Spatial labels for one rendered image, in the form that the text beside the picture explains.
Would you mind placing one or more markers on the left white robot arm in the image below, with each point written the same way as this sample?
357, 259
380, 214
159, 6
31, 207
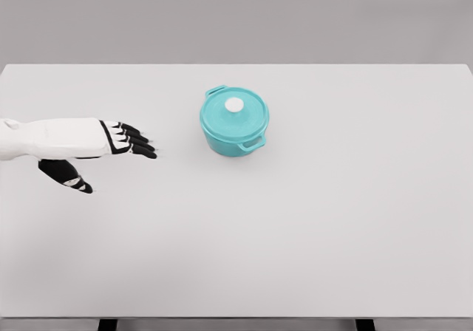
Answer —
11, 140

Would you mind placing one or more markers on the teal lid with white knob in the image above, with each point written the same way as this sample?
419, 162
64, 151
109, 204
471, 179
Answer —
234, 112

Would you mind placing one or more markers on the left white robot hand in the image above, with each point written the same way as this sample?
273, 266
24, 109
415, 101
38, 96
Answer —
70, 139

